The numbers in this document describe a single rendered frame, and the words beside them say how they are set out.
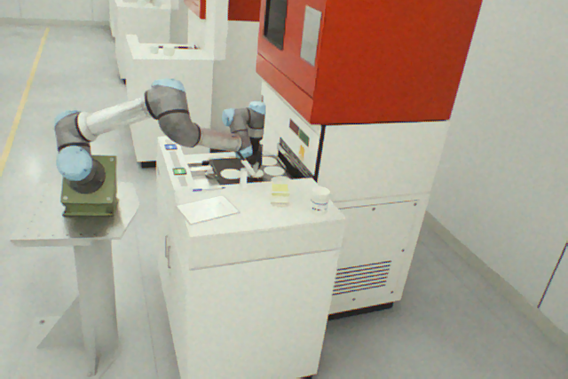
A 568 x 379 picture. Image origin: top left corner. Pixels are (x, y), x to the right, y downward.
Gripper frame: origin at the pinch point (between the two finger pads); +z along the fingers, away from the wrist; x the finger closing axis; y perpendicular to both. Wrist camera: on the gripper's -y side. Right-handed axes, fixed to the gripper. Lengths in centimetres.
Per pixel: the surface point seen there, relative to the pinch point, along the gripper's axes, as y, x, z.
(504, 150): 90, -149, 4
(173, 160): -3.3, 36.3, -4.4
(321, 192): -33.1, -32.1, -14.7
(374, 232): 14, -65, 30
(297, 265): -43, -27, 15
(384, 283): 21, -78, 67
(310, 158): 1.8, -26.2, -12.3
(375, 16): 4, -44, -77
